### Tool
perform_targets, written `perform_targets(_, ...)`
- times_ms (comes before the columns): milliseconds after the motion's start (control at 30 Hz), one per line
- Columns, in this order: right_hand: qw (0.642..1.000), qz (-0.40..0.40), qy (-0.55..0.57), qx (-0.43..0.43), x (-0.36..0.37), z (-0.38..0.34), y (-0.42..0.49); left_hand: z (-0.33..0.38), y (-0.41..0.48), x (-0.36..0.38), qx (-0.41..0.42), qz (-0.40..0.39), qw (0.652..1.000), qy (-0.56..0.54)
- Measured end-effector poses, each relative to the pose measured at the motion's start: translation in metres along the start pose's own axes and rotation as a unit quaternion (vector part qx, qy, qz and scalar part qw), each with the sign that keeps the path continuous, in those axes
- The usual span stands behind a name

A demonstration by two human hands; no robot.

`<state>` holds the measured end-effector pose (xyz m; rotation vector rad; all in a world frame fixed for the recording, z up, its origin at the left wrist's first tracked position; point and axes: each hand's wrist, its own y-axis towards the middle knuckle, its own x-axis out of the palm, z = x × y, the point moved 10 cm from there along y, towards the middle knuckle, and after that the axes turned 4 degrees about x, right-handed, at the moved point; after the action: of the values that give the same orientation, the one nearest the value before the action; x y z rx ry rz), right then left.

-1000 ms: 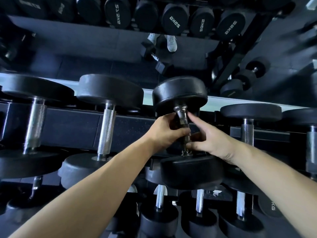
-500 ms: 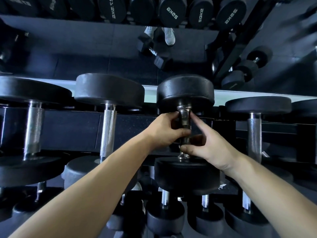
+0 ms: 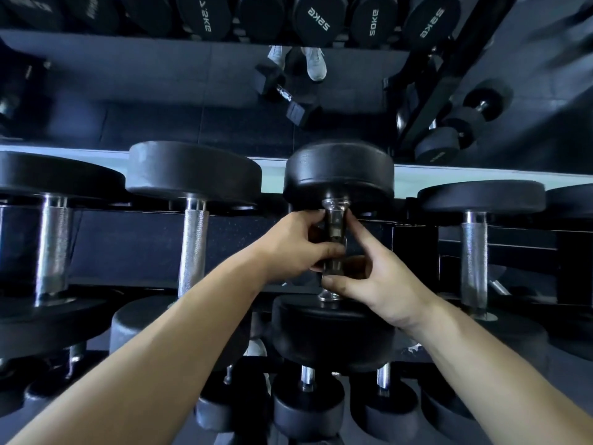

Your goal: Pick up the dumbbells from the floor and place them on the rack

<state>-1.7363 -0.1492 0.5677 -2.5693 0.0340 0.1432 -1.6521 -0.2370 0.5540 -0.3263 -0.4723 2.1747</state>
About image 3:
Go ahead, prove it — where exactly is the person's right forearm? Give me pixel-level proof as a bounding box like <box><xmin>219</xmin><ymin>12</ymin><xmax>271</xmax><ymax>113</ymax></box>
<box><xmin>408</xmin><ymin>296</ymin><xmax>593</xmax><ymax>445</ymax></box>

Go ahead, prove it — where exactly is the wall mirror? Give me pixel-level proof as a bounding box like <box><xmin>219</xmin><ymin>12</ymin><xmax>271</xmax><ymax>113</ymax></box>
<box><xmin>0</xmin><ymin>0</ymin><xmax>593</xmax><ymax>174</ymax></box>

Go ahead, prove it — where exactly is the white sneaker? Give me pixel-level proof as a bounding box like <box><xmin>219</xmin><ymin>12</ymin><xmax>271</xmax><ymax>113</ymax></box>
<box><xmin>301</xmin><ymin>47</ymin><xmax>328</xmax><ymax>83</ymax></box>

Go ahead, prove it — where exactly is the black hex dumbbell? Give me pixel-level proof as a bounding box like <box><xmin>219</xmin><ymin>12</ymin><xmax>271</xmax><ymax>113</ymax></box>
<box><xmin>254</xmin><ymin>63</ymin><xmax>322</xmax><ymax>130</ymax></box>

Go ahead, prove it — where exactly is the black dumbbell rack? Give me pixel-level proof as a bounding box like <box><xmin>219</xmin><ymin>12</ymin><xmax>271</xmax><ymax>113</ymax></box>
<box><xmin>0</xmin><ymin>192</ymin><xmax>593</xmax><ymax>445</ymax></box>

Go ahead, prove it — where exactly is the person's right hand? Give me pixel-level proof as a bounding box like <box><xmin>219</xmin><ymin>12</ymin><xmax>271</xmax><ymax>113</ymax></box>
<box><xmin>321</xmin><ymin>212</ymin><xmax>436</xmax><ymax>333</ymax></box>

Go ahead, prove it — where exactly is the black dumbbell with dark handle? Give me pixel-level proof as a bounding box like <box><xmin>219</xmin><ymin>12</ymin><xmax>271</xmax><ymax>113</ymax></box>
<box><xmin>271</xmin><ymin>140</ymin><xmax>397</xmax><ymax>375</ymax></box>

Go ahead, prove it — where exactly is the person's left hand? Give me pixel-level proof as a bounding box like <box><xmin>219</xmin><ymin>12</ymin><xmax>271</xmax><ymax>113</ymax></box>
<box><xmin>259</xmin><ymin>210</ymin><xmax>347</xmax><ymax>286</ymax></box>

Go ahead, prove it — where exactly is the person's left forearm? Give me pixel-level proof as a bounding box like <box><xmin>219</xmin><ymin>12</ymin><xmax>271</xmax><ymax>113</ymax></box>
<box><xmin>0</xmin><ymin>243</ymin><xmax>274</xmax><ymax>445</ymax></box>

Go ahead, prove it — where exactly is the black dumbbell with chrome handle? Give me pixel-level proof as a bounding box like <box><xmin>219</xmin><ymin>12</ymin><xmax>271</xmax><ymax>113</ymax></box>
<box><xmin>417</xmin><ymin>180</ymin><xmax>553</xmax><ymax>369</ymax></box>
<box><xmin>0</xmin><ymin>150</ymin><xmax>127</xmax><ymax>364</ymax></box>
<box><xmin>110</xmin><ymin>141</ymin><xmax>263</xmax><ymax>369</ymax></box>
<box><xmin>544</xmin><ymin>183</ymin><xmax>593</xmax><ymax>362</ymax></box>

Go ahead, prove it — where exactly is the row of small black dumbbells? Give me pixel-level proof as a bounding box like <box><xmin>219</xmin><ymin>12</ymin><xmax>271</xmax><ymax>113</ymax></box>
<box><xmin>0</xmin><ymin>340</ymin><xmax>469</xmax><ymax>445</ymax></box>

